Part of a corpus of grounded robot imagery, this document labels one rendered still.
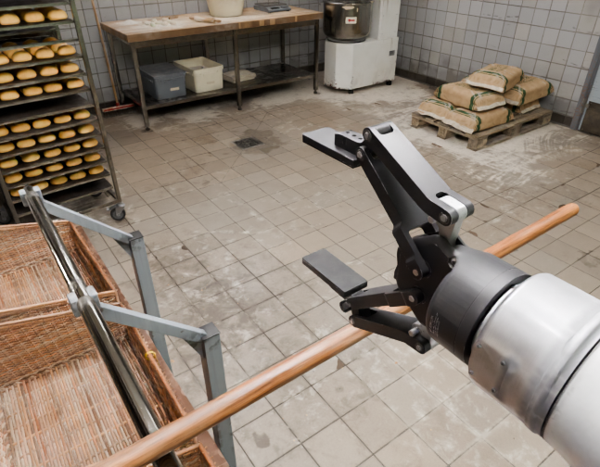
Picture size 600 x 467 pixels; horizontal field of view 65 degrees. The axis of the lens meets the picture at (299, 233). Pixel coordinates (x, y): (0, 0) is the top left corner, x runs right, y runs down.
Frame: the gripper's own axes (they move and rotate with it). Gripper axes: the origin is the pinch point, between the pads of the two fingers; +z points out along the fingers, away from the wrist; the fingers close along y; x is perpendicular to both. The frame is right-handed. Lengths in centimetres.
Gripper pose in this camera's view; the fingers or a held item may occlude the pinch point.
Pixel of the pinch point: (320, 204)
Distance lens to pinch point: 46.1
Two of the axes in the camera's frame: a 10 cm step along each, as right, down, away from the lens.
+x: 8.1, -3.2, 4.9
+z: -5.8, -4.4, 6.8
